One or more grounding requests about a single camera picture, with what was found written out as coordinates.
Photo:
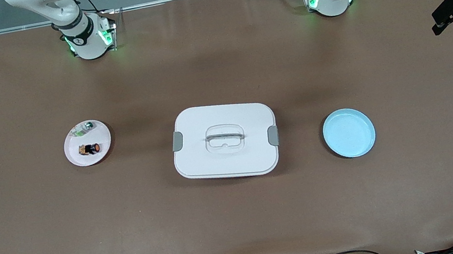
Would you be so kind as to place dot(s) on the orange and black push-button switch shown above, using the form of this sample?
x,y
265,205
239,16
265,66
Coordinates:
x,y
90,149

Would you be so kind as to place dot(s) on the pink round plate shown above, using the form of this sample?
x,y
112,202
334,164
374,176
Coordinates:
x,y
97,137

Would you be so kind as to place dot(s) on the light blue round plate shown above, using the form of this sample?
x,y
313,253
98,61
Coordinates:
x,y
349,134

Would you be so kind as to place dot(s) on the white lidded box, grey latches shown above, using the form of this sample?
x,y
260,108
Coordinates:
x,y
228,163

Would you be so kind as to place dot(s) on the brown table mat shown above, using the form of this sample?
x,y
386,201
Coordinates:
x,y
242,221

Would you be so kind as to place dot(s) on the green and clear push-button switch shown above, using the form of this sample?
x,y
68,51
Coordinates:
x,y
84,128

